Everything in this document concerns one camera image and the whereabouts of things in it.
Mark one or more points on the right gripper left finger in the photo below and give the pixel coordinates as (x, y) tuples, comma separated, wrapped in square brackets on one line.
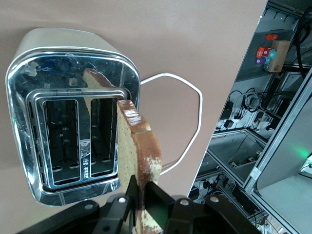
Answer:
[(112, 219)]

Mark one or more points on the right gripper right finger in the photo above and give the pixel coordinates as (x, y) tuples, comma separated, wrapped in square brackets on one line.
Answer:
[(165, 212)]

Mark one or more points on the slice of brown bread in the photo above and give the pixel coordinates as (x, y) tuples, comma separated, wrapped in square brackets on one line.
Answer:
[(126, 146)]

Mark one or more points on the cream and chrome toaster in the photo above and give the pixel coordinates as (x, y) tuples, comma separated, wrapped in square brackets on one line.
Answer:
[(73, 61)]

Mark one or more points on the brown table cover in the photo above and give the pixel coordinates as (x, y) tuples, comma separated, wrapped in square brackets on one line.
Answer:
[(170, 36)]

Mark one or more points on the purple cylinder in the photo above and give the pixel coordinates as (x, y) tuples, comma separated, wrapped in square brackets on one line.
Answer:
[(259, 61)]

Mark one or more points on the red box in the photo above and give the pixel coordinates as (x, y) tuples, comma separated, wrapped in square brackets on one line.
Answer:
[(262, 52)]

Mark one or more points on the teal box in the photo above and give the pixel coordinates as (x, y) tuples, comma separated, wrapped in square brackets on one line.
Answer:
[(272, 54)]

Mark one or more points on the wooden block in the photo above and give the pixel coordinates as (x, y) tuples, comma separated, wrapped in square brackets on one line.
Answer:
[(279, 56)]

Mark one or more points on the orange cylinder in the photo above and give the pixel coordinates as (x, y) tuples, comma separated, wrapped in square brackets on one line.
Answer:
[(271, 37)]

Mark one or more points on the aluminium frame rack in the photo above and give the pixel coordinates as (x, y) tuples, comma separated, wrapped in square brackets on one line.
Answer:
[(275, 139)]

